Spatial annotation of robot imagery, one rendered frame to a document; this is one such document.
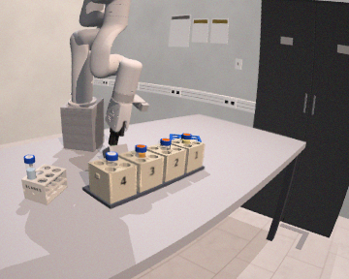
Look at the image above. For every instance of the beige tube rack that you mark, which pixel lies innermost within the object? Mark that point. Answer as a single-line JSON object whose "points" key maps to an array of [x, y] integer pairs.
{"points": [[37, 192]]}

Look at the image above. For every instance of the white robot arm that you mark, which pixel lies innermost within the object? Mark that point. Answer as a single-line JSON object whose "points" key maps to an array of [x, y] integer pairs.
{"points": [[112, 16]]}

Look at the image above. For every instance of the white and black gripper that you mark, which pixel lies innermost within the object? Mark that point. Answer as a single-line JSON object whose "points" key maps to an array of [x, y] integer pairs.
{"points": [[118, 112]]}

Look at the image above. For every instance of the beige bucket adapter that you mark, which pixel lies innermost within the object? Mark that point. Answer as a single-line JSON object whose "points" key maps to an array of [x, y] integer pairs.
{"points": [[194, 153], [174, 160], [112, 184], [149, 169]]}

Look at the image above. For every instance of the blue tube rack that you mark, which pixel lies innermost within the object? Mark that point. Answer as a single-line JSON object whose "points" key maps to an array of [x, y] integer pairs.
{"points": [[197, 138]]}

